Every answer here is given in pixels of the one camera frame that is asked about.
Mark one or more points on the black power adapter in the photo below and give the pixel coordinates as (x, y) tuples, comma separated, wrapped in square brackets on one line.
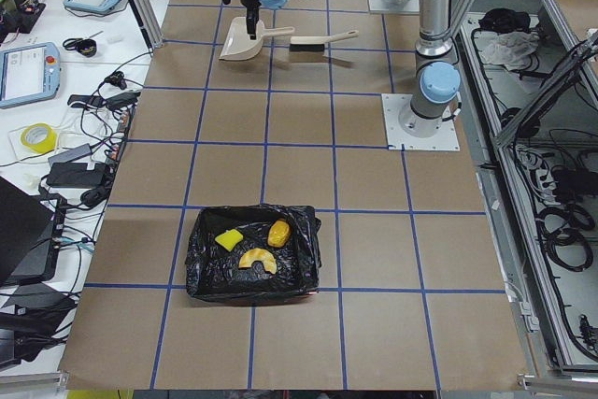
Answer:
[(76, 175)]

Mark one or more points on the yellow tape roll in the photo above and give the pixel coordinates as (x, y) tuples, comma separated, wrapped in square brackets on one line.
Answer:
[(39, 138)]

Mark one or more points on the croissant bread piece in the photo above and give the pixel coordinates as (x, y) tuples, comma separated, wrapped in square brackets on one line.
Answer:
[(263, 256)]

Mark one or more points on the small black bowl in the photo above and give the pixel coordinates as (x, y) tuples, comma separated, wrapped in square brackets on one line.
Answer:
[(86, 47)]

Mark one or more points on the black scissors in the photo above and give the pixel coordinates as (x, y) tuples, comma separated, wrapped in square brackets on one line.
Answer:
[(70, 43)]

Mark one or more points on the beige hand brush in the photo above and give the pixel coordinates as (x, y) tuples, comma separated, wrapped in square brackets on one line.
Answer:
[(318, 43)]

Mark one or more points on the beige plastic dustpan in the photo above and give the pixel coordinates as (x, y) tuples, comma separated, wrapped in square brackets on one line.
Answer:
[(238, 46)]

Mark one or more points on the bin with black bag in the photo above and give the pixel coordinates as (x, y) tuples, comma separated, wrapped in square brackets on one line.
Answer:
[(213, 275)]

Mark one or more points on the black laptop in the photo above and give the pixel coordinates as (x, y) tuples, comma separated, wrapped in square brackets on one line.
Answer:
[(31, 231)]

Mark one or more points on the white crumpled cloth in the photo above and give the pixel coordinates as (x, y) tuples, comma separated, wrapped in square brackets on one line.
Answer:
[(513, 51)]

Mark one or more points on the yellow green sponge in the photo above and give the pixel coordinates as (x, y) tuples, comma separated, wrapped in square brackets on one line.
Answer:
[(229, 239)]

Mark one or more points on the round brown bread bun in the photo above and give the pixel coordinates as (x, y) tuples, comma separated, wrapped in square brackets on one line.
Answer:
[(279, 234)]

